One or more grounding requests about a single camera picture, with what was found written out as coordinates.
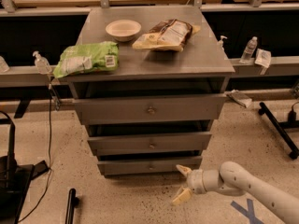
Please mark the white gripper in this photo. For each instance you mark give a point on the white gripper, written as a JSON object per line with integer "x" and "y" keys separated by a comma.
{"x": 195, "y": 181}

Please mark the grey bottom drawer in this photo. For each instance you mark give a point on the grey bottom drawer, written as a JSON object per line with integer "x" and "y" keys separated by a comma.
{"x": 147, "y": 166}

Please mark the grey drawer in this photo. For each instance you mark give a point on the grey drawer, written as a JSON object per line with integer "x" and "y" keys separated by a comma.
{"x": 149, "y": 109}
{"x": 147, "y": 166}
{"x": 148, "y": 143}

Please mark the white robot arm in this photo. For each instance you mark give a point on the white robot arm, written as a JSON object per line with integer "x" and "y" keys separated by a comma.
{"x": 231, "y": 179}

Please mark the grey middle drawer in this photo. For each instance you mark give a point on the grey middle drawer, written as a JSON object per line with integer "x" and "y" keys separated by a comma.
{"x": 148, "y": 143}

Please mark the grey drawer cabinet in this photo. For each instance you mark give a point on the grey drawer cabinet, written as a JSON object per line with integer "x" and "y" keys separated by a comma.
{"x": 201, "y": 68}

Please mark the grey top drawer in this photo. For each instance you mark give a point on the grey top drawer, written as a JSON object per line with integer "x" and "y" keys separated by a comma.
{"x": 149, "y": 109}

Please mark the black stand base right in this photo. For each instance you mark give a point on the black stand base right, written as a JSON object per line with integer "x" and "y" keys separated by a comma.
{"x": 281, "y": 127}

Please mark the black bar on floor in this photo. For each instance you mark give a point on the black bar on floor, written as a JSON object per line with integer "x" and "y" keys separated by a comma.
{"x": 72, "y": 203}

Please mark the small pump bottle right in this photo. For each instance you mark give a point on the small pump bottle right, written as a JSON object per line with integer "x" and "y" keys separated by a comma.
{"x": 221, "y": 41}

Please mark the white packet on ledge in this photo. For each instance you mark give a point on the white packet on ledge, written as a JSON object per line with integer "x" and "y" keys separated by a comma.
{"x": 263, "y": 57}

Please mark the brown yellow snack bag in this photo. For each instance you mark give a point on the brown yellow snack bag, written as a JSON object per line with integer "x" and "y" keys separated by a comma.
{"x": 167, "y": 35}

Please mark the clear water bottle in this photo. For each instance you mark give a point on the clear water bottle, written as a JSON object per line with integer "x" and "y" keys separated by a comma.
{"x": 249, "y": 50}

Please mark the green chip bag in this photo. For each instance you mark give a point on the green chip bag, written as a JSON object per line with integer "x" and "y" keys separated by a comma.
{"x": 87, "y": 58}

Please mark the white paper bowl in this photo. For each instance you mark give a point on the white paper bowl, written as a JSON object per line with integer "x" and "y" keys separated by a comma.
{"x": 123, "y": 30}

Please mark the black equipment base left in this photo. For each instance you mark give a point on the black equipment base left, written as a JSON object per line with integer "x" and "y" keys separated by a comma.
{"x": 14, "y": 178}

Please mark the left hand sanitizer bottle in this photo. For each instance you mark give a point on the left hand sanitizer bottle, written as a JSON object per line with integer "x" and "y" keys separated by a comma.
{"x": 41, "y": 64}

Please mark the folded cloth on rail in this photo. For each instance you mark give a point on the folded cloth on rail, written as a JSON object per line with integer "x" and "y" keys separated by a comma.
{"x": 240, "y": 97}

